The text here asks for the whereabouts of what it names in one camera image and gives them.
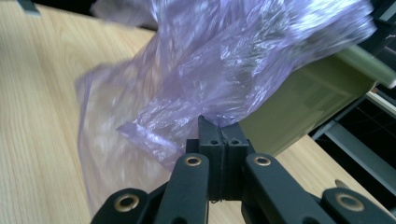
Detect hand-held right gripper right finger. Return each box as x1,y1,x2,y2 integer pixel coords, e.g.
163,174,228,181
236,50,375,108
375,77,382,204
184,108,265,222
222,121,255,200

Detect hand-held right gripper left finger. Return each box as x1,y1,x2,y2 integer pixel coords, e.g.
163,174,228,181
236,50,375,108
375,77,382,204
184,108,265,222
186,115,225,200

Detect green plastic bin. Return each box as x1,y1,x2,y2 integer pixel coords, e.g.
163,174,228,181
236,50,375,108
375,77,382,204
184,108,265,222
239,45,396,157

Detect purple plastic bag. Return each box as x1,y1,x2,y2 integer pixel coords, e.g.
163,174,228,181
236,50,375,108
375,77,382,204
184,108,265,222
75,0,377,218

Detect white metal stand frame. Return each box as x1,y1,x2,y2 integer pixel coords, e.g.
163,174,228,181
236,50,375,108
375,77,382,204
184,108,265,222
311,90,396,195

